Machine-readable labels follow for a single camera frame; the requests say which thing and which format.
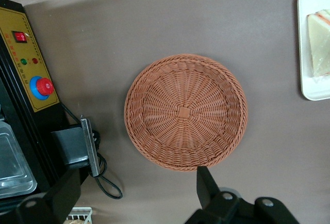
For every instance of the black clamp with metal bar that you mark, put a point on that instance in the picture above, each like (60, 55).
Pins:
(72, 144)

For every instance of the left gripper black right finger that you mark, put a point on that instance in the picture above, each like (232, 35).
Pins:
(211, 200)

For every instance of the round brown wicker basket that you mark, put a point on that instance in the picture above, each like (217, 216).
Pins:
(185, 110)

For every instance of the black yellow control box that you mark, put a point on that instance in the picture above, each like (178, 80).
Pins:
(25, 53)

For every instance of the stainless steel tray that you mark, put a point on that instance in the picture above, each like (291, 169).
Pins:
(15, 162)

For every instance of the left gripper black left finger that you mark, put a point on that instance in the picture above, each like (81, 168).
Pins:
(59, 200)

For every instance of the beige rectangular tray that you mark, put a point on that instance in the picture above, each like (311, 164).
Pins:
(303, 53)

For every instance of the plastic triangle sandwich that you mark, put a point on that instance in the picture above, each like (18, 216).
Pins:
(319, 48)

